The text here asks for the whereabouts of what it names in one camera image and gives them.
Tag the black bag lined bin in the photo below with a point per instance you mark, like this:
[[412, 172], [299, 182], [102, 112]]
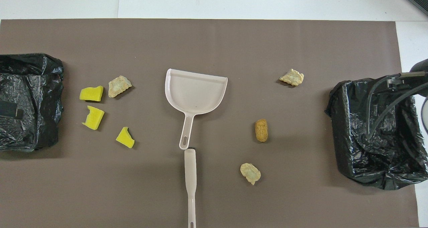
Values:
[[36, 87], [394, 161]]

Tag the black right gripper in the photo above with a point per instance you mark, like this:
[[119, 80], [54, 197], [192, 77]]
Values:
[[420, 77]]

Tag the yellow green-backed sponge piece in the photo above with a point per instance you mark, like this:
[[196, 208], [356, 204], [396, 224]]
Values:
[[91, 93], [125, 138], [93, 117]]

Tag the brown oval sponge piece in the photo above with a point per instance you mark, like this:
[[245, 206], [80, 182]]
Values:
[[261, 130]]

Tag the brown table mat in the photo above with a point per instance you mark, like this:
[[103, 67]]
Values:
[[214, 47]]

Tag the beige orange-striped sponge piece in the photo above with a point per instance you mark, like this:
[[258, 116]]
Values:
[[119, 86]]

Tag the beige hand brush black bristles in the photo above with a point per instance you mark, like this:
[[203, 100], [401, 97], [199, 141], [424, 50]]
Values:
[[190, 167]]

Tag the beige plastic dustpan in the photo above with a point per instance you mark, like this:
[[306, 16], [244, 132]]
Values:
[[194, 94]]

